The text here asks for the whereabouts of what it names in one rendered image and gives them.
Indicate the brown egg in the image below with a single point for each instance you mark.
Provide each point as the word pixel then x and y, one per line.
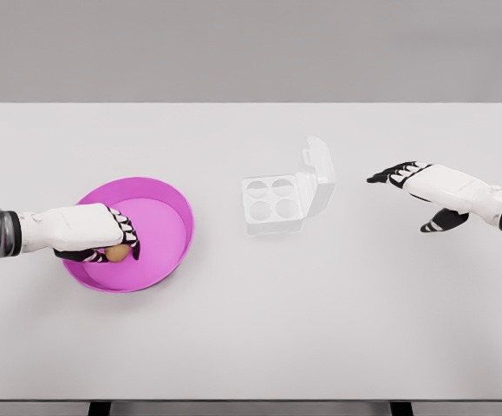
pixel 116 254

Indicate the clear plastic egg box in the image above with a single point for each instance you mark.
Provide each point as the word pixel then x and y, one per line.
pixel 283 195

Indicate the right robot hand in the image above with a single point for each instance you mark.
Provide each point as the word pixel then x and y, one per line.
pixel 439 184

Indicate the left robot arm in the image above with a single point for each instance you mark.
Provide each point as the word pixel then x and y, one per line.
pixel 3 233

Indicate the pink round bowl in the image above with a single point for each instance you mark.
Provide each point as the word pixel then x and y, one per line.
pixel 155 229

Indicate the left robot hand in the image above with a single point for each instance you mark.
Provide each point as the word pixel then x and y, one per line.
pixel 83 225

